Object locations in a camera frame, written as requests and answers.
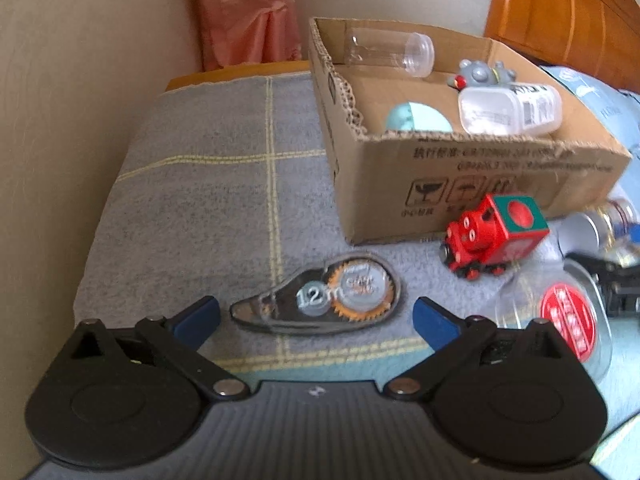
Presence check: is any red toy train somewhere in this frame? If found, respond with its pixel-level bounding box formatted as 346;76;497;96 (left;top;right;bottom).
438;193;550;281

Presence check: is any wooden table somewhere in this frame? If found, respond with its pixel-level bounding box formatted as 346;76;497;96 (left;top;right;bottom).
164;60;312;92

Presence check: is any clear plastic jar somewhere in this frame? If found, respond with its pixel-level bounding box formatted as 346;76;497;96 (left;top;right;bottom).
345;27;435;79

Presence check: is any silver-lid glass jar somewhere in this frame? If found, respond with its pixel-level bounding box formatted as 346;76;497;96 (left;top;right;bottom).
556;198;640;267

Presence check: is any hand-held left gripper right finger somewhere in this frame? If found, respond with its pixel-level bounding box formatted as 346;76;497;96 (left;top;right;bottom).
383;296;572;403

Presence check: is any clear round red-label container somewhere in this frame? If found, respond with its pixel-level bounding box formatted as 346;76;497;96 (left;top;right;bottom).
492;259;614;387

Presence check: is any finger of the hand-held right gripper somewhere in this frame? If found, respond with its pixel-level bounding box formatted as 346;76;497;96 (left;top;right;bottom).
566;253;640;318

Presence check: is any grey toy figure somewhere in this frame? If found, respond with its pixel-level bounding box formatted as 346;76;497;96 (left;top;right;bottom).
447;59;519;93

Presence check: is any wooden bed headboard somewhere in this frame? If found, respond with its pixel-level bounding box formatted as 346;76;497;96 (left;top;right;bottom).
483;0;640;95

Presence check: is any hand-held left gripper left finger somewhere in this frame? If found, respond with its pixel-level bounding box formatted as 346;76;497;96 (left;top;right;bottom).
70;296;251;403

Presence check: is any clear correction tape dispenser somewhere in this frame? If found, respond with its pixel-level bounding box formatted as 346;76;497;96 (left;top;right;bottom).
229;254;402;336

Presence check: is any brown cardboard box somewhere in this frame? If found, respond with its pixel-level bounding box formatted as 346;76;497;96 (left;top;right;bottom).
307;16;634;246

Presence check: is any white green-label bottle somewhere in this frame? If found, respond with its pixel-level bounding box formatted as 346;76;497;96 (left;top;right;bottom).
457;83;564;136

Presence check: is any mint egg-shaped case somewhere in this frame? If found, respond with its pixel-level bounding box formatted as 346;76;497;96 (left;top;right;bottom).
384;101;454;135

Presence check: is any pink curtain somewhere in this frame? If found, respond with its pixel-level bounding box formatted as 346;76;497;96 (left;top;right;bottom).
187;0;304;72

